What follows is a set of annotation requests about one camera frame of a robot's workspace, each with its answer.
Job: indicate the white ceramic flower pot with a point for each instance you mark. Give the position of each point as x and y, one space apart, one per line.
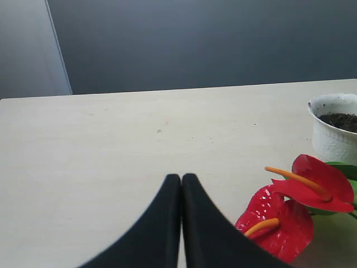
330 142

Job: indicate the red anthurium flowers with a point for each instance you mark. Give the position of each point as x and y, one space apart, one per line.
279 216

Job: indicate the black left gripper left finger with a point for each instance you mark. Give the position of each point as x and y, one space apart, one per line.
153 241

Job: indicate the dark potting soil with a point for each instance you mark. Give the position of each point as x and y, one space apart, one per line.
347 122

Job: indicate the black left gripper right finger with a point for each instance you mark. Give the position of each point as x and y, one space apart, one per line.
210 239

